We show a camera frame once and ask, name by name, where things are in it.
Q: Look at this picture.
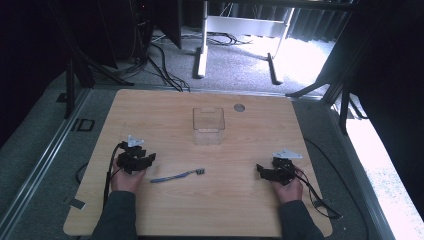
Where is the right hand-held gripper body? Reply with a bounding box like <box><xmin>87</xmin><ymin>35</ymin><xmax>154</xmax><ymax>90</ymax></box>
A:
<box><xmin>269</xmin><ymin>148</ymin><xmax>298</xmax><ymax>187</ymax></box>

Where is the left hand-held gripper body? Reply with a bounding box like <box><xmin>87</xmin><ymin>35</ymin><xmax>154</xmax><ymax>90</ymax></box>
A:
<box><xmin>116</xmin><ymin>134</ymin><xmax>150</xmax><ymax>175</ymax></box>

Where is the person's left hand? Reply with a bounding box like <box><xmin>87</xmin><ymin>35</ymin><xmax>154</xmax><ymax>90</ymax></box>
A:
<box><xmin>110</xmin><ymin>159</ymin><xmax>148</xmax><ymax>195</ymax></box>

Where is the person's right hand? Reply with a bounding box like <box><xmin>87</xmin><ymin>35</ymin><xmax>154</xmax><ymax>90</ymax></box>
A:
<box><xmin>270</xmin><ymin>175</ymin><xmax>305</xmax><ymax>205</ymax></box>

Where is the blue toothbrush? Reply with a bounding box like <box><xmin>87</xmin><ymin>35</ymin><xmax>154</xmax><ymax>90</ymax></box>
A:
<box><xmin>149</xmin><ymin>168</ymin><xmax>206</xmax><ymax>184</ymax></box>

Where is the clear plastic box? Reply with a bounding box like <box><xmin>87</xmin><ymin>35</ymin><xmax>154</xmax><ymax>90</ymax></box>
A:
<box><xmin>192</xmin><ymin>106</ymin><xmax>226</xmax><ymax>146</ymax></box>

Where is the grey tape strip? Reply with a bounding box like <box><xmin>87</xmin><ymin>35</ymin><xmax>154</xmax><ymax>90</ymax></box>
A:
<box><xmin>61</xmin><ymin>195</ymin><xmax>87</xmax><ymax>211</ymax></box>

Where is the black metal stand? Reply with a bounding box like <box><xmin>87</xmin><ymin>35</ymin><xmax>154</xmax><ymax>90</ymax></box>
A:
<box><xmin>46</xmin><ymin>0</ymin><xmax>135</xmax><ymax>120</ymax></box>
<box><xmin>285</xmin><ymin>49</ymin><xmax>369</xmax><ymax>135</ymax></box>

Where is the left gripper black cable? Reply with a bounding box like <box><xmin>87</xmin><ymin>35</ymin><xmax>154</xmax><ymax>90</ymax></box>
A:
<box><xmin>102</xmin><ymin>142</ymin><xmax>125</xmax><ymax>209</ymax></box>

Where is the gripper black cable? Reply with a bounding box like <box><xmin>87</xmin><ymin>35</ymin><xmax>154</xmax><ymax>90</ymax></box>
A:
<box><xmin>290</xmin><ymin>164</ymin><xmax>343</xmax><ymax>221</ymax></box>
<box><xmin>102</xmin><ymin>142</ymin><xmax>125</xmax><ymax>209</ymax></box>

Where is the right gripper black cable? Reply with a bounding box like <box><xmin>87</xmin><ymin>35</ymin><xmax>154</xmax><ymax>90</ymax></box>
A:
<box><xmin>290</xmin><ymin>164</ymin><xmax>343</xmax><ymax>221</ymax></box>

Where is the thin black floor cable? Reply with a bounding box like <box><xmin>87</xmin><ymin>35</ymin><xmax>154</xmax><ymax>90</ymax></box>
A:
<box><xmin>303</xmin><ymin>137</ymin><xmax>371</xmax><ymax>240</ymax></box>

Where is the aluminium floor rail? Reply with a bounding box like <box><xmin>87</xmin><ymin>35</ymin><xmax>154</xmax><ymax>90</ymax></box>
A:
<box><xmin>0</xmin><ymin>87</ymin><xmax>92</xmax><ymax>240</ymax></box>
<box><xmin>324</xmin><ymin>99</ymin><xmax>398</xmax><ymax>240</ymax></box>

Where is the bundle of black floor cables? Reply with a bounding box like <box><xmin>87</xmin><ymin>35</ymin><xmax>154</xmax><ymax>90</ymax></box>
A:
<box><xmin>116</xmin><ymin>31</ymin><xmax>254</xmax><ymax>93</ymax></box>

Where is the white desk frame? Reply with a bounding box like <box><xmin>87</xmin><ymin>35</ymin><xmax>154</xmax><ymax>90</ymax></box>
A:
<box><xmin>192</xmin><ymin>0</ymin><xmax>296</xmax><ymax>86</ymax></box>

